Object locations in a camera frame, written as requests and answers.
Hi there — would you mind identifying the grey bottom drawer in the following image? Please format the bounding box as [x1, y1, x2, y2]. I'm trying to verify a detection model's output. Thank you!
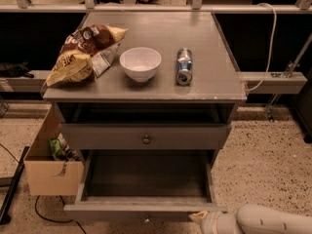
[64, 150, 227, 221]

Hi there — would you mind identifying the grey drawer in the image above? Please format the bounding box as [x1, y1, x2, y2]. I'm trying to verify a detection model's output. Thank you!
[64, 150, 227, 221]
[59, 124, 231, 150]

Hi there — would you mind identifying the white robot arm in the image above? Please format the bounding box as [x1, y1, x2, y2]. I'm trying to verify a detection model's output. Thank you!
[189, 204, 312, 234]

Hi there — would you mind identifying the round metal drawer knob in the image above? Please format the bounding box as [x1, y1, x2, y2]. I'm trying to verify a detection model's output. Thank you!
[142, 135, 151, 144]

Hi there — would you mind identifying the grey wooden drawer cabinet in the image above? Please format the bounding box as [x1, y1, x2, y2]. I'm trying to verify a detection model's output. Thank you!
[42, 11, 248, 168]

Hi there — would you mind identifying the grey middle drawer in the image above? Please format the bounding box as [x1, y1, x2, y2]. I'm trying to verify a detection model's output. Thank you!
[59, 124, 231, 150]

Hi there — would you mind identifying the metal diagonal strut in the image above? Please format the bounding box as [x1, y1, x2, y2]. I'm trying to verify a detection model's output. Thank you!
[265, 33, 312, 122]

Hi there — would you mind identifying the blue silver soda can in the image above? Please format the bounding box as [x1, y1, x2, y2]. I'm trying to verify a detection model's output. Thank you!
[175, 48, 193, 86]

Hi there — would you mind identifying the cardboard box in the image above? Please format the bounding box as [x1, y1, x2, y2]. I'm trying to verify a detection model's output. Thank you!
[24, 107, 84, 196]

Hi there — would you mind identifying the green snack packet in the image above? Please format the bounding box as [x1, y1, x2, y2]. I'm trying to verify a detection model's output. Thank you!
[48, 138, 62, 158]

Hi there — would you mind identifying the white bowl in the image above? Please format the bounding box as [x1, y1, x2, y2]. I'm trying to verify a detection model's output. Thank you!
[119, 47, 162, 83]

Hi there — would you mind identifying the black floor stand bar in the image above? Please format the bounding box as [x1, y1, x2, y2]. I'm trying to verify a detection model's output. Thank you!
[0, 146, 29, 225]

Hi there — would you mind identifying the brown yellow chip bag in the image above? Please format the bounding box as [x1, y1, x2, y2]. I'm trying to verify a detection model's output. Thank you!
[45, 24, 127, 87]

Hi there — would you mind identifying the black object on ledge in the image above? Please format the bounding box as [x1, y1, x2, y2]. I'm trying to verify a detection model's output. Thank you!
[0, 61, 34, 78]

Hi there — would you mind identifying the black floor cable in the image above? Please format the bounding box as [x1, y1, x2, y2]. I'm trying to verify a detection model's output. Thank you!
[34, 195, 87, 234]

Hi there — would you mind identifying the white cable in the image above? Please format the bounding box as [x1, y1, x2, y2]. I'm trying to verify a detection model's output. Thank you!
[244, 2, 278, 94]

